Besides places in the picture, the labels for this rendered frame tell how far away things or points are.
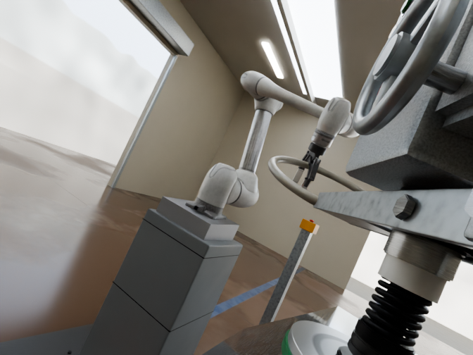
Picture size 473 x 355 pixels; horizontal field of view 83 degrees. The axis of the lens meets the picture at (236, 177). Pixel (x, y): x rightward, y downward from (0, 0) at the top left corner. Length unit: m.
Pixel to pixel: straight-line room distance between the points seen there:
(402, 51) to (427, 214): 0.16
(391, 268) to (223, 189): 1.05
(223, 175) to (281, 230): 6.04
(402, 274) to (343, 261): 6.72
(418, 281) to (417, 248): 0.04
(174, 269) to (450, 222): 1.13
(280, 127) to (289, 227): 2.86
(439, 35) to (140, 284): 1.36
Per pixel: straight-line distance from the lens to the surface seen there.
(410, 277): 0.40
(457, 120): 0.32
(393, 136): 0.36
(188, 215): 1.29
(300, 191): 0.84
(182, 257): 1.27
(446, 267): 0.41
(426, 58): 0.24
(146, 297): 1.40
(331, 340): 0.49
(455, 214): 0.30
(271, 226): 7.40
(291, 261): 2.33
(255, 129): 1.59
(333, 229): 7.12
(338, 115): 1.20
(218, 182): 1.35
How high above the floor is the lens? 1.07
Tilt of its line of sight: 2 degrees up
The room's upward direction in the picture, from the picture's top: 25 degrees clockwise
